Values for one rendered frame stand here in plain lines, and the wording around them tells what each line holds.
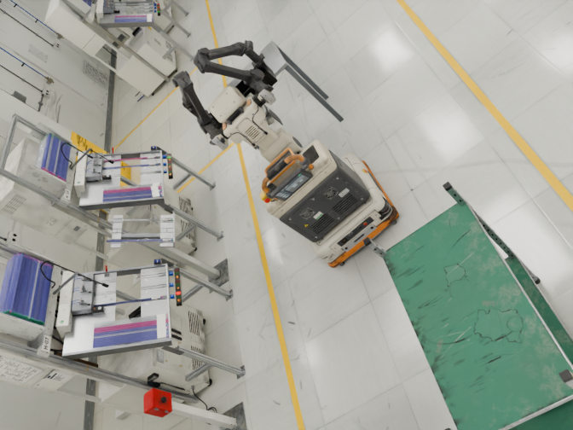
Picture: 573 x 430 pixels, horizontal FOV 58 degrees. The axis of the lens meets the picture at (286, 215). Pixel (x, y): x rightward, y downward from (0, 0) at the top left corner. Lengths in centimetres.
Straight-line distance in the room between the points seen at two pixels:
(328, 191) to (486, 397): 181
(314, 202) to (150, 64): 499
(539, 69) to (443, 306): 219
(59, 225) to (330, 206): 253
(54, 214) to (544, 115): 386
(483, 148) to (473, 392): 204
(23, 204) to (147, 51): 372
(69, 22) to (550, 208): 631
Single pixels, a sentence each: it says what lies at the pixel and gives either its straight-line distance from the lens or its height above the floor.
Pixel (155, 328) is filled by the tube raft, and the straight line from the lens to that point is 383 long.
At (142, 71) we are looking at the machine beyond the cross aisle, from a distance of 804.
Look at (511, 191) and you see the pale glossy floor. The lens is 349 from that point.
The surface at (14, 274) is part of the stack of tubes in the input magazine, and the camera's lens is 394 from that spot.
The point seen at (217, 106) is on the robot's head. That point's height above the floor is 136.
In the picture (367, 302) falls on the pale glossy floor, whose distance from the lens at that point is 362.
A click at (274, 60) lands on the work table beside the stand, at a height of 80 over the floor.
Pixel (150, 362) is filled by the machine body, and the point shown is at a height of 62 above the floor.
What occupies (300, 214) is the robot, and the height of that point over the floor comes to 61.
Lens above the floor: 283
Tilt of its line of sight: 39 degrees down
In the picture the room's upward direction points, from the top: 55 degrees counter-clockwise
